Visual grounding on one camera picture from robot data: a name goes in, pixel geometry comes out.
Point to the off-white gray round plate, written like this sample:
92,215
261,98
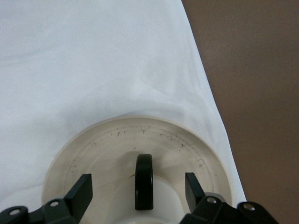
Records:
105,151

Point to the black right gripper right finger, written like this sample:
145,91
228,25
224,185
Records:
194,193

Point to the white cloth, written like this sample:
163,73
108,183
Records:
70,58

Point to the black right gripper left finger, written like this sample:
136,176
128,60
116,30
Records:
80,196

